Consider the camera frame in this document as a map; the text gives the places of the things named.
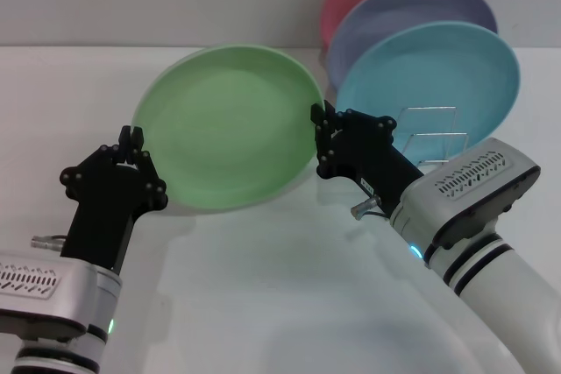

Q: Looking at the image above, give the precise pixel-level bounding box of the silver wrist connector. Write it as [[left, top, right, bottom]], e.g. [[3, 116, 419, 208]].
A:
[[30, 236, 67, 251], [349, 196, 381, 220]]

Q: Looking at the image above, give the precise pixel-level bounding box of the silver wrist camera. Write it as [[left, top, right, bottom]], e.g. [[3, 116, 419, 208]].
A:
[[0, 251, 100, 342], [402, 138, 540, 252]]

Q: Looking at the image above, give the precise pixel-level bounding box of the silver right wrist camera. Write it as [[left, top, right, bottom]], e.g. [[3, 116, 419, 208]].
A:
[[402, 138, 540, 252]]

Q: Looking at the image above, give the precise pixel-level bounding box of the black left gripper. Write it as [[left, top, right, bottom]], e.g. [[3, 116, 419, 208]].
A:
[[59, 127, 169, 274]]

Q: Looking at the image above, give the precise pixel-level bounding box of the green plate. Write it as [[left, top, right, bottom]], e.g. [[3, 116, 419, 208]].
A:
[[131, 44, 326, 213]]

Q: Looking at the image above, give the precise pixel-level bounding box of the purple plate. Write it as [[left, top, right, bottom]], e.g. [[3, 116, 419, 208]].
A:
[[326, 0, 500, 90]]

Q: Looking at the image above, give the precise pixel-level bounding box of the teal plate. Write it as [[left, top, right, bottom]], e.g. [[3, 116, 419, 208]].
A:
[[335, 20, 522, 165]]

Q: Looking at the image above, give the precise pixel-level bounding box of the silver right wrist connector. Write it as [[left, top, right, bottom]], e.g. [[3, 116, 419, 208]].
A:
[[349, 196, 381, 220]]

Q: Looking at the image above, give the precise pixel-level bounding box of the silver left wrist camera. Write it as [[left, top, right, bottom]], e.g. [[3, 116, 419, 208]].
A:
[[0, 251, 100, 342]]

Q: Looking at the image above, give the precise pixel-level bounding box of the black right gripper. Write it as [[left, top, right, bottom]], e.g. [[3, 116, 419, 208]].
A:
[[309, 102, 424, 213]]

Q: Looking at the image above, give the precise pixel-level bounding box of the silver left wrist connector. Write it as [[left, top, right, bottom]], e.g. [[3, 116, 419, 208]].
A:
[[30, 236, 67, 251]]

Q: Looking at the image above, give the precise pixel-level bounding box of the silver wire plate rack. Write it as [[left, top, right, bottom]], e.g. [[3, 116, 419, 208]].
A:
[[394, 105, 470, 169]]

